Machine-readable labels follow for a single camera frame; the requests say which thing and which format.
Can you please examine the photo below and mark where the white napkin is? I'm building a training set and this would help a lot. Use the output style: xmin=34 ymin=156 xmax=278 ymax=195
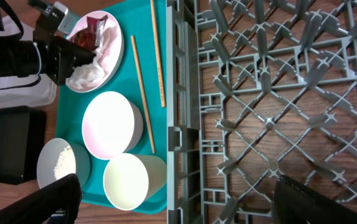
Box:
xmin=66 ymin=27 xmax=121 ymax=92

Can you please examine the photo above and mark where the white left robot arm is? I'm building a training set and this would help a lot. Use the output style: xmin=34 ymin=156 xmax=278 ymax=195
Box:
xmin=0 ymin=0 xmax=95 ymax=86

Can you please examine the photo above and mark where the grey dishwasher rack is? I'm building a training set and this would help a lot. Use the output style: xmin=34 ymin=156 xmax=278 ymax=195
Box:
xmin=166 ymin=0 xmax=357 ymax=223

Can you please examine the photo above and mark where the pile of rice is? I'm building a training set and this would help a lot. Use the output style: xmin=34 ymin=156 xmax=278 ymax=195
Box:
xmin=54 ymin=146 xmax=76 ymax=180

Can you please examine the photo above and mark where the white paper cup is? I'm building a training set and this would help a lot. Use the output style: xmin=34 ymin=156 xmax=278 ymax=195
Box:
xmin=103 ymin=153 xmax=167 ymax=211

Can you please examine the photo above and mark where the red snack wrapper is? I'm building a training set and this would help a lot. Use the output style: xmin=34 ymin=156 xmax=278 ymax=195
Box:
xmin=69 ymin=16 xmax=108 ymax=51

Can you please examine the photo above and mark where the wooden chopstick left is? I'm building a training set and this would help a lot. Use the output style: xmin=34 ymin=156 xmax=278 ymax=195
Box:
xmin=130 ymin=35 xmax=156 ymax=154

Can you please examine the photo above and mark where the clear plastic bin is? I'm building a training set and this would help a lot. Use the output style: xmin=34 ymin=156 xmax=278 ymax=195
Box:
xmin=0 ymin=15 xmax=58 ymax=112

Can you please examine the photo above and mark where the wooden chopstick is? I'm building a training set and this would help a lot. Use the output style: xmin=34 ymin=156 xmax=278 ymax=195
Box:
xmin=130 ymin=35 xmax=156 ymax=154
xmin=150 ymin=0 xmax=166 ymax=108

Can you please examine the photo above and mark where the black tray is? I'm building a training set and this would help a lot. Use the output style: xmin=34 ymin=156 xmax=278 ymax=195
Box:
xmin=0 ymin=106 xmax=47 ymax=185

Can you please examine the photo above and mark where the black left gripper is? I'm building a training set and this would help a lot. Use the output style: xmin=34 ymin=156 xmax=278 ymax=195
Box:
xmin=33 ymin=18 xmax=96 ymax=85

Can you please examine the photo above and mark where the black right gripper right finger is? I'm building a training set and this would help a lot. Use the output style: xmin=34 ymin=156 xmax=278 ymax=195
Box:
xmin=272 ymin=175 xmax=357 ymax=224

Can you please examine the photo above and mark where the wooden chopstick right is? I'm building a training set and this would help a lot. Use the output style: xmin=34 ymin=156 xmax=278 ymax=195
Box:
xmin=150 ymin=0 xmax=166 ymax=108

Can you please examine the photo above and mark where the small grey rice bowl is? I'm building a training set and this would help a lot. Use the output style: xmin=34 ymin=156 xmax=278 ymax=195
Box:
xmin=36 ymin=138 xmax=91 ymax=189

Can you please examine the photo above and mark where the white bowl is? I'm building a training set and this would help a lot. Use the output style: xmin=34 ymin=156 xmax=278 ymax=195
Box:
xmin=82 ymin=91 xmax=143 ymax=160

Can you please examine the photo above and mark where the teal serving tray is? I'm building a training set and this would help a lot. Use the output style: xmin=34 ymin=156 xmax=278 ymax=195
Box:
xmin=55 ymin=0 xmax=167 ymax=214

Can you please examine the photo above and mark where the large white plate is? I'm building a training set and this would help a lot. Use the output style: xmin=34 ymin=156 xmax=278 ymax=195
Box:
xmin=65 ymin=11 xmax=125 ymax=93

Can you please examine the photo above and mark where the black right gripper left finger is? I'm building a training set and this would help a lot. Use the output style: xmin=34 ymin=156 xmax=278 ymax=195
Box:
xmin=0 ymin=174 xmax=82 ymax=224

